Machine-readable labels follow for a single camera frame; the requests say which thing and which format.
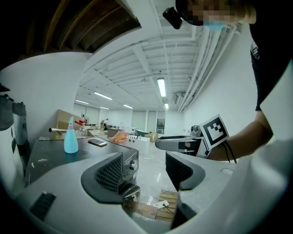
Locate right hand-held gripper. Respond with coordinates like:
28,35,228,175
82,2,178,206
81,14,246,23
155,114,230,159

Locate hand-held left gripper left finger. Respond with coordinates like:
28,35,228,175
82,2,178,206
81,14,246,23
16,152,170,234

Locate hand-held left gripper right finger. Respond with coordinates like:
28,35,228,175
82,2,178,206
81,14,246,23
165,151,237,230

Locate black cabinet appliance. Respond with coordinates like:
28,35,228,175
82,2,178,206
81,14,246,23
24,136,141,218

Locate person's right forearm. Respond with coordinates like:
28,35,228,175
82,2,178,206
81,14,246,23
207,111,274,162

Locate white and black robot machine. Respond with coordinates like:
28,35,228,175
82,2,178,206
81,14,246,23
0,83,32,190

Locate wooden pallet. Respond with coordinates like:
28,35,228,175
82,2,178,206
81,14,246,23
155,189,179,222

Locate ceiling air conditioner unit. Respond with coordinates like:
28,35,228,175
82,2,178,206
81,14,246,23
173,92,186,105

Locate white power strip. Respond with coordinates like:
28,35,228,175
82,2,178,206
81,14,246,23
152,200,170,209

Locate blue spray bottle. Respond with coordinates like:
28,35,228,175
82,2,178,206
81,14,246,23
64,116,79,154

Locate brown desk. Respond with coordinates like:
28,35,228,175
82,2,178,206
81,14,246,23
107,127,125,138

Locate black smartphone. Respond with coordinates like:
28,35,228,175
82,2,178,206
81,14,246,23
87,138,108,148

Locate clear plastic bottle red cap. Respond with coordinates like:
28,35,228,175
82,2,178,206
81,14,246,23
74,118,89,138

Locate large open cardboard box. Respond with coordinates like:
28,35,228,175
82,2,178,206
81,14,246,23
49,109,102,140

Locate white ceiling pipes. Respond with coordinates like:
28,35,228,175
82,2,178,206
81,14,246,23
178,24,237,113

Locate blue face mask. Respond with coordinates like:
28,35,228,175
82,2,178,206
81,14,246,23
203,20,230,32

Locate person's black shirt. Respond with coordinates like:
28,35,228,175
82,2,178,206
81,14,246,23
249,0,293,112

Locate person's head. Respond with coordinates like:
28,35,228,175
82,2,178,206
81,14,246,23
175,0,257,26

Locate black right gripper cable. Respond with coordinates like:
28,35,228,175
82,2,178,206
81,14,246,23
225,140,238,164

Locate black head camera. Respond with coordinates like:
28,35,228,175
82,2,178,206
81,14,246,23
162,6,184,30

